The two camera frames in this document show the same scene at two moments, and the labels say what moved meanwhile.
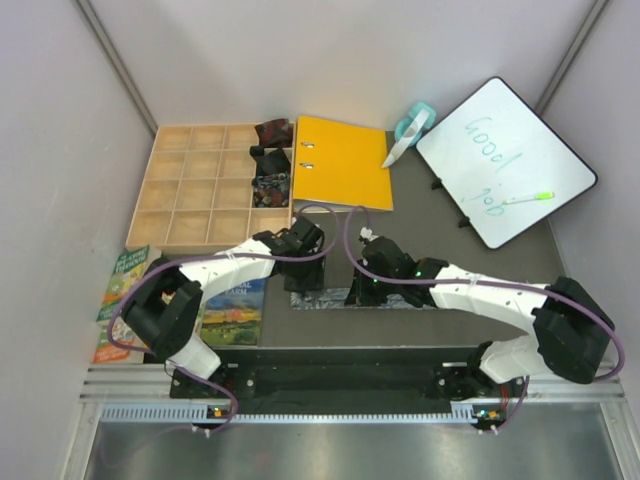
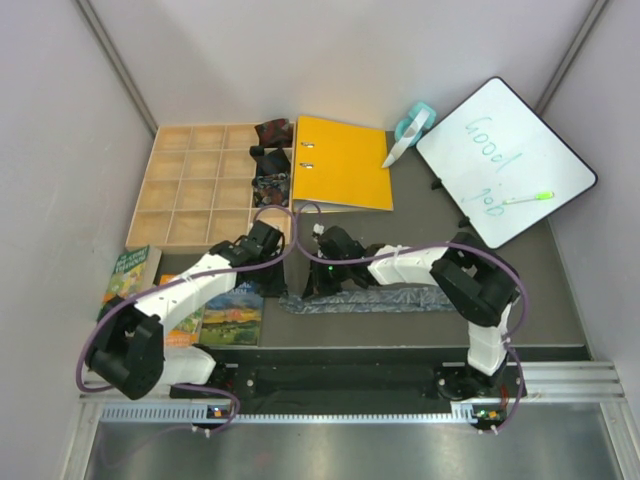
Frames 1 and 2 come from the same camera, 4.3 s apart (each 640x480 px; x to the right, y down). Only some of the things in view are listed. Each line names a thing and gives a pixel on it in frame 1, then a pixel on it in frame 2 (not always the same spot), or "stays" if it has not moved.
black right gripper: [359, 294] to [316, 285]
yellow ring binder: [341, 166] stays
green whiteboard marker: [539, 196] stays
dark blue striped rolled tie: [272, 162] stays
